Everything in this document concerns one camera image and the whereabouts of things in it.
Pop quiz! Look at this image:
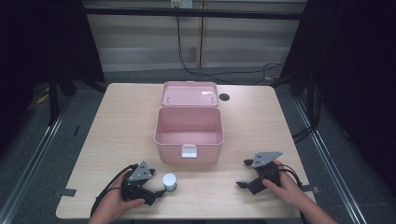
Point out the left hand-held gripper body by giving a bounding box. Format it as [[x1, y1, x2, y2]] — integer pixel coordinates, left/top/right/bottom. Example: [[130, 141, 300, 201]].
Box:
[[120, 160, 157, 206]]

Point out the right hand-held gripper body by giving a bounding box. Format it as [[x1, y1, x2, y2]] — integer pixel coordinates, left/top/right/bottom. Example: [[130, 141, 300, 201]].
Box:
[[247, 150, 284, 196]]

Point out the small white round jar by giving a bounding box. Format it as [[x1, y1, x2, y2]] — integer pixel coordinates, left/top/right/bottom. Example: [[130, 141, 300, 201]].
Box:
[[163, 173, 178, 192]]

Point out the pink plastic storage box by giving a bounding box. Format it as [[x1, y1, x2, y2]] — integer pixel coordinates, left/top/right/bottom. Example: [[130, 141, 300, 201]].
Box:
[[153, 80, 225, 166]]

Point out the person's left hand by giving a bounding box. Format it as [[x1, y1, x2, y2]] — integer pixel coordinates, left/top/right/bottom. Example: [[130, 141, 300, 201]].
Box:
[[92, 169, 147, 222]]

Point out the person's right hand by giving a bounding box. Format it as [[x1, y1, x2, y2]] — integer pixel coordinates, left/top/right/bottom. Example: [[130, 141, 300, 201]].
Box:
[[262, 159, 309, 213]]

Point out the grey tape strip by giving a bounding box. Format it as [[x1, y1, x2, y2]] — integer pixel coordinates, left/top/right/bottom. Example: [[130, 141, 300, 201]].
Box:
[[51, 188, 78, 198], [301, 184, 320, 195]]

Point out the black stand leg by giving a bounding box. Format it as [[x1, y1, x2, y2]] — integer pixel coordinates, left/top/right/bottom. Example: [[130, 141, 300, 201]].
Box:
[[47, 78, 61, 126]]

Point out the black curtain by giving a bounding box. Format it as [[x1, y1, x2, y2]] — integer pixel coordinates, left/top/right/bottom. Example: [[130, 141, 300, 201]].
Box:
[[270, 0, 396, 188], [0, 0, 106, 157]]

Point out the yellow tape strip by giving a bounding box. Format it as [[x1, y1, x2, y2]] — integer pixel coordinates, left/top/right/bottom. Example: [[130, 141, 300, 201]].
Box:
[[35, 92, 50, 105]]

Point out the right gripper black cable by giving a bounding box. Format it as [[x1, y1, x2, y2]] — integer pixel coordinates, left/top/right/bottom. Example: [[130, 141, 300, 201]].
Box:
[[277, 163, 308, 224]]

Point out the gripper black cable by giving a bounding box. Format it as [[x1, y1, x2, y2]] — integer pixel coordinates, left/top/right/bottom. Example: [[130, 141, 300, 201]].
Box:
[[277, 163, 308, 224], [89, 163, 139, 218]]

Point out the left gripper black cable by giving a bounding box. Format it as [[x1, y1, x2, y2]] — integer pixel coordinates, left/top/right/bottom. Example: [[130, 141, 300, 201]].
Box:
[[89, 163, 139, 218]]

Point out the black floor cable bundle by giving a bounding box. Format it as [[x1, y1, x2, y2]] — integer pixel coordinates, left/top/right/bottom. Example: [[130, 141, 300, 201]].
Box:
[[291, 83, 319, 145]]

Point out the metal floor rail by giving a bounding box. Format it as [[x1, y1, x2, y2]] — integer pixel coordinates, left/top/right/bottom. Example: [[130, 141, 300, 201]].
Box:
[[293, 98, 369, 224], [0, 99, 73, 224]]

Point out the long black wall cable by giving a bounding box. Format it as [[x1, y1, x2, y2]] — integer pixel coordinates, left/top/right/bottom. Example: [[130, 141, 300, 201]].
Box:
[[176, 16, 286, 86]]

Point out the black horizontal frame bar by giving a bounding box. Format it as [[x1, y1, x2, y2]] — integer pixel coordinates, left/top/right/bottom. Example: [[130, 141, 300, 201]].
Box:
[[83, 7, 305, 21]]

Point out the white wall outlet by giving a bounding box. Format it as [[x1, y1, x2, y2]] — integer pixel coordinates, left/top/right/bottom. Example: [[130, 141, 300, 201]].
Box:
[[170, 0, 194, 9]]

